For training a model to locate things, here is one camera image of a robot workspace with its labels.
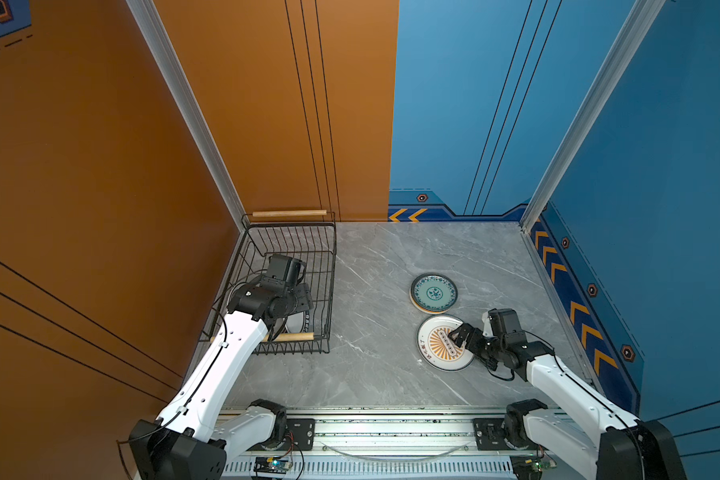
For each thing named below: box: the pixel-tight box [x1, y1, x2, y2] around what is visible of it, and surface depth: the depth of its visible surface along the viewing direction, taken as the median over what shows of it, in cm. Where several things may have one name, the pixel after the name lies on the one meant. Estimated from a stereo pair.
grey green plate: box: [411, 274, 458, 312], surface depth 98 cm
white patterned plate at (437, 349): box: [417, 314, 474, 371], surface depth 89 cm
